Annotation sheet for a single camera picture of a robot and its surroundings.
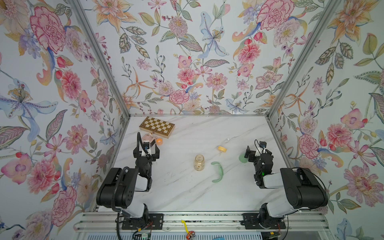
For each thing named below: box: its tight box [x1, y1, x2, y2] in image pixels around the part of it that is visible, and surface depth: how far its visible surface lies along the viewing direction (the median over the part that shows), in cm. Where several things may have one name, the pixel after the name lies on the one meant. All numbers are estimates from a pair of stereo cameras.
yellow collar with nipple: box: [218, 146, 227, 153], surface depth 100 cm
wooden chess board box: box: [139, 116, 176, 139], surface depth 112 cm
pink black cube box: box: [142, 134, 156, 148], surface depth 103 cm
